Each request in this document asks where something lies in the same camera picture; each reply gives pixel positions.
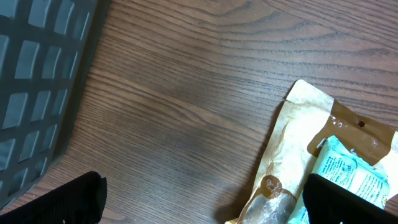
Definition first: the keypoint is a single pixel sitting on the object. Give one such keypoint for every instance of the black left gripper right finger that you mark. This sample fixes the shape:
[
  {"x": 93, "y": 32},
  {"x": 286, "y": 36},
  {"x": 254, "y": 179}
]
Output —
[{"x": 328, "y": 203}]

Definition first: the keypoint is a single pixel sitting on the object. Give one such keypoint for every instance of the dark grey plastic basket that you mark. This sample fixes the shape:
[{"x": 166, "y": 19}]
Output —
[{"x": 47, "y": 48}]

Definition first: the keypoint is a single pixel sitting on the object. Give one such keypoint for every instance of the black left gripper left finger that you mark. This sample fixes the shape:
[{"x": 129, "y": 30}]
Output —
[{"x": 80, "y": 201}]

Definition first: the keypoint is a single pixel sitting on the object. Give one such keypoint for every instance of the teal wet wipes pack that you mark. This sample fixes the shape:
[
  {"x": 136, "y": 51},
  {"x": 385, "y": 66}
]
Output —
[{"x": 344, "y": 168}]

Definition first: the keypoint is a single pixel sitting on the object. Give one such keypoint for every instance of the brown snack bag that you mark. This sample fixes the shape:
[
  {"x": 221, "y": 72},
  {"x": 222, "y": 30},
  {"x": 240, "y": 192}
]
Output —
[{"x": 309, "y": 115}]

